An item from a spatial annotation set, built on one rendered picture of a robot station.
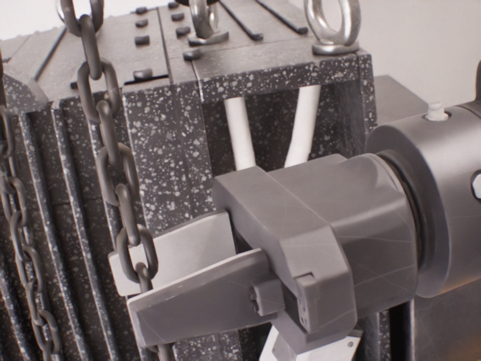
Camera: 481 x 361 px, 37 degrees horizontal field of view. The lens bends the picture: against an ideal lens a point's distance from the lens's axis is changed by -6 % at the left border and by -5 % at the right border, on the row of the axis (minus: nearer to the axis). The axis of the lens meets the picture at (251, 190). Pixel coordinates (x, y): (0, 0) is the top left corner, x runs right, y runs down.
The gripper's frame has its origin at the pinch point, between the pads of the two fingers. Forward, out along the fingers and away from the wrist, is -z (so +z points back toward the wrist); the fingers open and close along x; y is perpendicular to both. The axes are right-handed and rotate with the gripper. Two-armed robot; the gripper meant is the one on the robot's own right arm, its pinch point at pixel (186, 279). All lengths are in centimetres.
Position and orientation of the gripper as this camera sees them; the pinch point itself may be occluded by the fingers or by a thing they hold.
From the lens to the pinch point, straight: 34.3
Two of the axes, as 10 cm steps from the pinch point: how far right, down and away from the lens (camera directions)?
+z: 9.3, -2.6, 2.4
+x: -3.2, -2.9, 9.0
